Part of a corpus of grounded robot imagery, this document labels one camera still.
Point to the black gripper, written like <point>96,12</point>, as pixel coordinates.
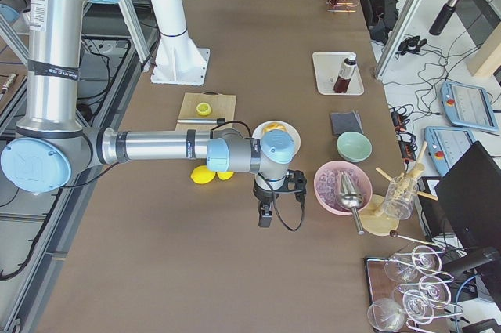
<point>263,196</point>

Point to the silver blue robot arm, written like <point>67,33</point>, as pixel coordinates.
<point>51,147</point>

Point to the cream rabbit tray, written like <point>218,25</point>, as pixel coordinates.
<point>327,66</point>

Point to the dark tea bottle on tray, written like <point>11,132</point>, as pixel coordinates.
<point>346,72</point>

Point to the yellow lemon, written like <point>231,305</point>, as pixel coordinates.
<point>225,175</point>
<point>202,175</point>

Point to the pink bowl with ice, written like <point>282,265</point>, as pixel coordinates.
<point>327,181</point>

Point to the white round plate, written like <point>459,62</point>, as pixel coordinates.
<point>259,131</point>

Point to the metal ice scoop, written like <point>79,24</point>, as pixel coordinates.
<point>351,199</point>

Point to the mint green bowl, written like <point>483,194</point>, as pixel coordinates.
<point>354,147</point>

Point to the wooden mug tree stand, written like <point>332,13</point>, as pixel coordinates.
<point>374,219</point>

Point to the steel muddler bar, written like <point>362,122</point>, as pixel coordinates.
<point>201,121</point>

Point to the bamboo cutting board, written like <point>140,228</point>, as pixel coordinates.
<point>223,106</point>

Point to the grey folded cloth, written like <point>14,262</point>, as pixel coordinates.
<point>345,122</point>

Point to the half lemon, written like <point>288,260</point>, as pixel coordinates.
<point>203,109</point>

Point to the clear glass mug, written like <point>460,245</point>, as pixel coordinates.
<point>399,200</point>

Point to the wine glass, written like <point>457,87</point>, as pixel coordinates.
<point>399,268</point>
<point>386,315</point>
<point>426,260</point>
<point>436,291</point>

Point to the blue teach pendant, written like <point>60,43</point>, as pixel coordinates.
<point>446,145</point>
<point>468,106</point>

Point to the black computer monitor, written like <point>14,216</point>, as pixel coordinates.
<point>469,195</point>

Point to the black thermos bottle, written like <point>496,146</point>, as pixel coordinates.
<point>443,17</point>

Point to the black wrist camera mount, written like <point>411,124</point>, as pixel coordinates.
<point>295,182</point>

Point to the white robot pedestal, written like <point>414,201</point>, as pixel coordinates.
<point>178,61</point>

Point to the aluminium frame post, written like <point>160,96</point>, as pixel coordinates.
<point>405,17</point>

